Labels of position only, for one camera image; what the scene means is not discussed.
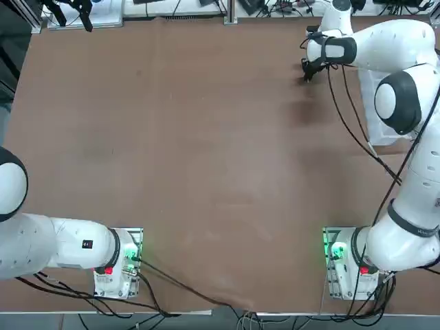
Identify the black cable behind left base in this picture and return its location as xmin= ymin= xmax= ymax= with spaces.
xmin=15 ymin=270 xmax=182 ymax=318

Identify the aluminium profile post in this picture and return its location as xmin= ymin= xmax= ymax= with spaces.
xmin=223 ymin=0 xmax=239 ymax=25

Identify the transparent plastic compartment box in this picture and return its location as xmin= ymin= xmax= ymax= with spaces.
xmin=357 ymin=67 xmax=419 ymax=147

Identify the black cable across table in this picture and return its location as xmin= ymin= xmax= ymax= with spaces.
xmin=136 ymin=256 xmax=257 ymax=312

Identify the black cable behind base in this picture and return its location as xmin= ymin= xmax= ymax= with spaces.
xmin=343 ymin=269 xmax=398 ymax=318
xmin=15 ymin=270 xmax=182 ymax=318

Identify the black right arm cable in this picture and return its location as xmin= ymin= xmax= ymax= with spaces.
xmin=325 ymin=63 xmax=403 ymax=187
xmin=370 ymin=98 xmax=440 ymax=229
xmin=340 ymin=64 xmax=403 ymax=185

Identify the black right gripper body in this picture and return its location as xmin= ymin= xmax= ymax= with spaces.
xmin=300 ymin=58 xmax=327 ymax=74

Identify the dark power adapter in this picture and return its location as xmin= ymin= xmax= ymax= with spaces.
xmin=239 ymin=0 xmax=270 ymax=17

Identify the black cable behind right base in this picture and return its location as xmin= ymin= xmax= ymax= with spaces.
xmin=343 ymin=269 xmax=398 ymax=318

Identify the small device with red ports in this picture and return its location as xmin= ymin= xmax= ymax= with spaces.
xmin=274 ymin=0 xmax=297 ymax=14

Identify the aluminium frame profile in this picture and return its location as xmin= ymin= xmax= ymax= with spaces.
xmin=30 ymin=0 xmax=48 ymax=34

